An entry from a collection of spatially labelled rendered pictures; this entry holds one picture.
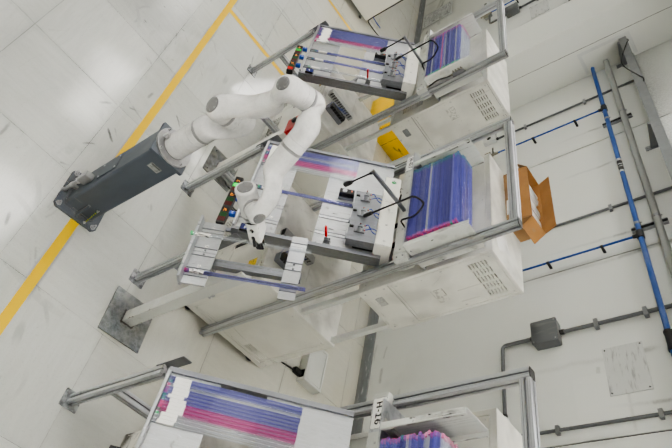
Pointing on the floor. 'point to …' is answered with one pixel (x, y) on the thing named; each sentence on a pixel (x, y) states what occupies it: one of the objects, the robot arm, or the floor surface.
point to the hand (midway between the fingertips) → (260, 243)
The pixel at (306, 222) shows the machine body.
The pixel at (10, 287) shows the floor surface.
